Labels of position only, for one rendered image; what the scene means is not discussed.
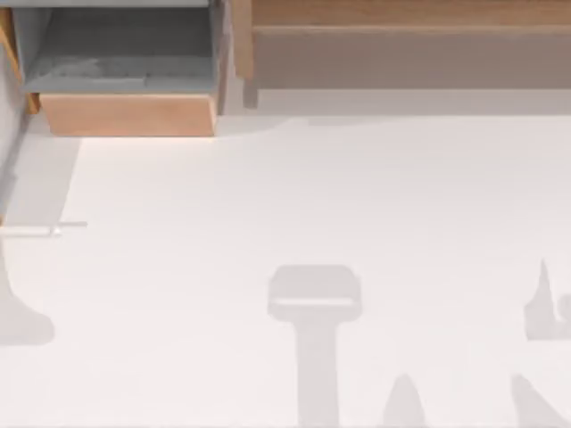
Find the pale wooden drawer front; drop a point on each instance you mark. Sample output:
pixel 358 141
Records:
pixel 129 115

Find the wooden open shelf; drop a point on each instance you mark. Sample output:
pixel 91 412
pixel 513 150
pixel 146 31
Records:
pixel 401 44

